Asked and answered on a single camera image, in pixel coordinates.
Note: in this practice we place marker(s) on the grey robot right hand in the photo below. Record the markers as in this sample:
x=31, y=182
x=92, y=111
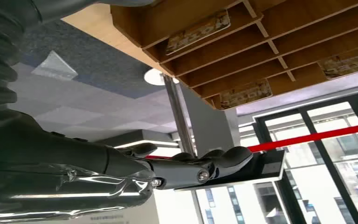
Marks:
x=58, y=173

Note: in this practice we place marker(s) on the patterned card with white edge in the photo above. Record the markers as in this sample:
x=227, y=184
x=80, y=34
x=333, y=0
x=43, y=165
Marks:
x=197, y=31
x=349, y=63
x=245, y=93

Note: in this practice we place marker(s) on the wooden slotted card rack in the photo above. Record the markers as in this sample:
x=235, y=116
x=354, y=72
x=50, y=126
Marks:
x=228, y=52

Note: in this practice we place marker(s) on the white ceiling light strip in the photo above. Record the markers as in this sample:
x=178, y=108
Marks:
x=148, y=143

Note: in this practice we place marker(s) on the clear plastic sheet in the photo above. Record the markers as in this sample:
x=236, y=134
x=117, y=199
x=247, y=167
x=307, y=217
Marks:
x=54, y=66

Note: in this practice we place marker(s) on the robot right arm ribbed sleeve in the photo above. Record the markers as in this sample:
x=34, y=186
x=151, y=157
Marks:
x=0, y=46

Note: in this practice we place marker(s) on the grey square column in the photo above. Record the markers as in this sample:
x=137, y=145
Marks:
x=210, y=126

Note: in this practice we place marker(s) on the black flat panel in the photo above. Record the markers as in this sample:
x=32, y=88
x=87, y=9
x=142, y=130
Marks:
x=265, y=168

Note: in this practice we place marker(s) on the red barrier belt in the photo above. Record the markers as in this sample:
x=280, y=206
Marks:
x=315, y=136

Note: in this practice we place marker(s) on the metal stanchion post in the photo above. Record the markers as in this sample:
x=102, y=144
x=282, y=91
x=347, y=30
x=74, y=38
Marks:
x=179, y=117

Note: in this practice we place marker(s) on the black window frame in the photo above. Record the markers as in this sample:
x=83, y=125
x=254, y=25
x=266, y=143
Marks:
x=330, y=167

